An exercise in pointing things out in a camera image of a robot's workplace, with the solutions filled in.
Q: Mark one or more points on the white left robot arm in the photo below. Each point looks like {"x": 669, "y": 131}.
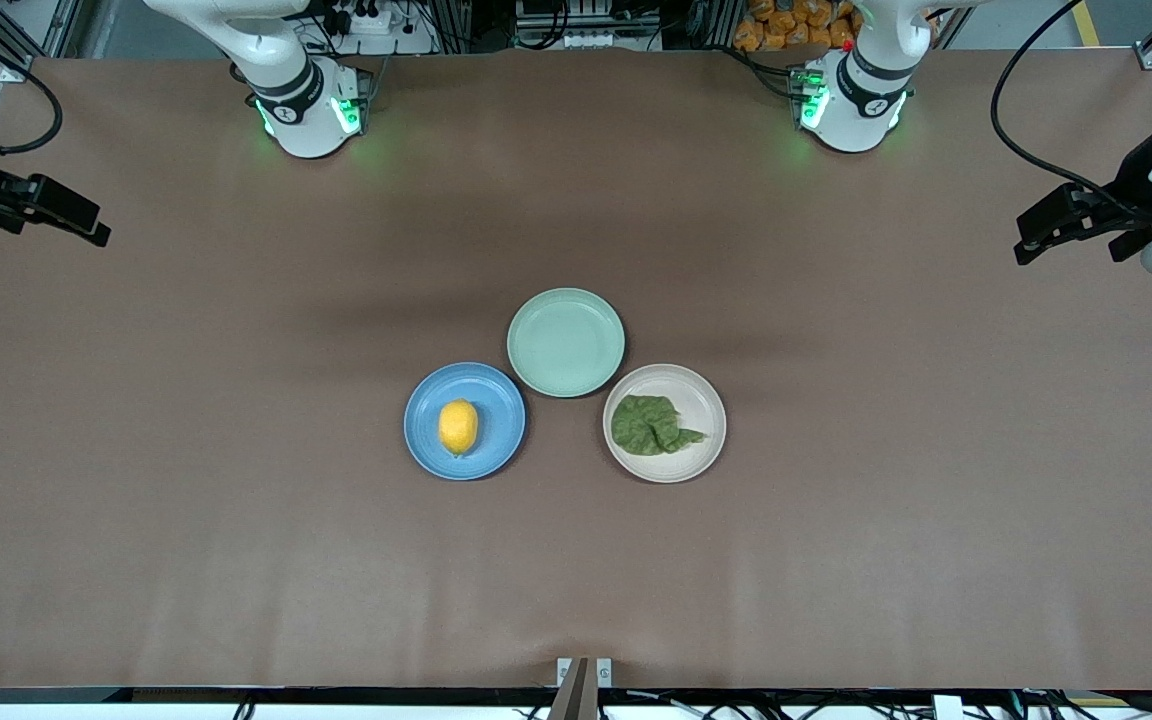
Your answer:
{"x": 851, "y": 110}

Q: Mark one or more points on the green lettuce leaf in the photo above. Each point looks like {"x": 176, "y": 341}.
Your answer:
{"x": 646, "y": 425}

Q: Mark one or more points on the blue plate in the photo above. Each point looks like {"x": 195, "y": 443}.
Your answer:
{"x": 496, "y": 420}

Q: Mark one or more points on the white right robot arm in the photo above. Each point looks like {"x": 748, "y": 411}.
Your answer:
{"x": 301, "y": 110}

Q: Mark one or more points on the green plate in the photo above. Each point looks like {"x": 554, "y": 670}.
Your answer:
{"x": 566, "y": 342}

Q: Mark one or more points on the aluminium frame post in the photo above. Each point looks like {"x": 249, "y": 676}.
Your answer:
{"x": 61, "y": 25}

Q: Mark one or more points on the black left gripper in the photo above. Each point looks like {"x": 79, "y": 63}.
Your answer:
{"x": 1133, "y": 183}

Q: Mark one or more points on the beige plate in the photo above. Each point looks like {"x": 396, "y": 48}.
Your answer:
{"x": 706, "y": 440}

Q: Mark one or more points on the yellow lemon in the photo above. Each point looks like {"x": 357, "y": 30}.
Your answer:
{"x": 458, "y": 427}

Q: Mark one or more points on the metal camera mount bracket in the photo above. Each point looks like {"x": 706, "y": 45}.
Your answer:
{"x": 581, "y": 685}

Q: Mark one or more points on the white power strip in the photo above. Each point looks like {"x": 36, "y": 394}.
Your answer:
{"x": 376, "y": 25}

